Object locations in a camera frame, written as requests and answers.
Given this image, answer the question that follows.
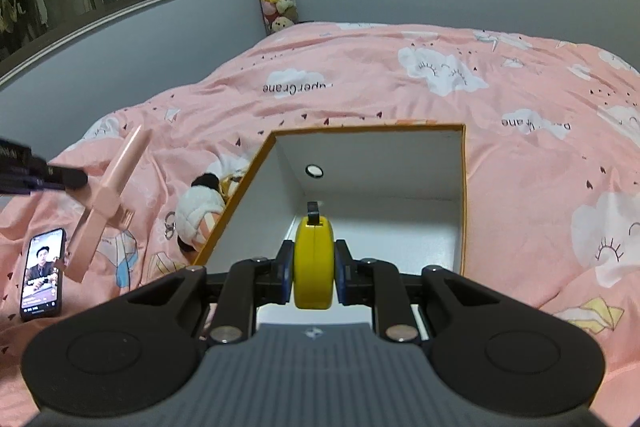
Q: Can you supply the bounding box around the yellow round tape measure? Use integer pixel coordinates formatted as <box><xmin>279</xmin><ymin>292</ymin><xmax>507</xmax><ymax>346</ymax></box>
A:
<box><xmin>293</xmin><ymin>201</ymin><xmax>337</xmax><ymax>310</ymax></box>

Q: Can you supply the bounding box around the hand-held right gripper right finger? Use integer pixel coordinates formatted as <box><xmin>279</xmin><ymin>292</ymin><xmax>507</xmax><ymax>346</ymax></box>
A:
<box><xmin>334</xmin><ymin>238</ymin><xmax>501</xmax><ymax>343</ymax></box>

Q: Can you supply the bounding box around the orange and blue duck plush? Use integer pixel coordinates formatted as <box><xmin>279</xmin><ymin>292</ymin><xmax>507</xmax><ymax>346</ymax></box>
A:
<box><xmin>217</xmin><ymin>169</ymin><xmax>251</xmax><ymax>202</ymax></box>

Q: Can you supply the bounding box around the pink printed blanket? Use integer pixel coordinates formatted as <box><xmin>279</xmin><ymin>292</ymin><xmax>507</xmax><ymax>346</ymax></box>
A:
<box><xmin>0</xmin><ymin>21</ymin><xmax>640</xmax><ymax>427</ymax></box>

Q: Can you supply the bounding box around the orange cardboard box white inside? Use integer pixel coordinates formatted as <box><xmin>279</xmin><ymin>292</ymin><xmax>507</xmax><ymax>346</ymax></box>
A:
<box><xmin>192</xmin><ymin>122</ymin><xmax>468</xmax><ymax>338</ymax></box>

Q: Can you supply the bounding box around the black smartphone with lit screen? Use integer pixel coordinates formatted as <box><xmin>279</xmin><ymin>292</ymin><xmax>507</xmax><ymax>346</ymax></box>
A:
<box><xmin>20</xmin><ymin>228</ymin><xmax>67</xmax><ymax>322</ymax></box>

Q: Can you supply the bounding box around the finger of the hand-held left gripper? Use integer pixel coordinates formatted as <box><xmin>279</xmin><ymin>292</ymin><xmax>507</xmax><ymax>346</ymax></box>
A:
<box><xmin>30</xmin><ymin>157</ymin><xmax>90</xmax><ymax>189</ymax></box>
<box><xmin>0</xmin><ymin>179</ymin><xmax>66</xmax><ymax>196</ymax></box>

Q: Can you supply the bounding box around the white plush with pink stripes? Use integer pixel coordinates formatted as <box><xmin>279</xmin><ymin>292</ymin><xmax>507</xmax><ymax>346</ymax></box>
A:
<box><xmin>162</xmin><ymin>173</ymin><xmax>228</xmax><ymax>256</ymax></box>

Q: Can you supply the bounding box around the pink stick-shaped device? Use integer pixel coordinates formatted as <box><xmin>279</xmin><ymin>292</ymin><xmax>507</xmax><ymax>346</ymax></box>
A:
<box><xmin>65</xmin><ymin>125</ymin><xmax>151</xmax><ymax>284</ymax></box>

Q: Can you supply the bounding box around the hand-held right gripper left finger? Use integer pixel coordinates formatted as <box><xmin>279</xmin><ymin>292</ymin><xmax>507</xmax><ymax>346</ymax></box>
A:
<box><xmin>127</xmin><ymin>239</ymin><xmax>296</xmax><ymax>345</ymax></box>

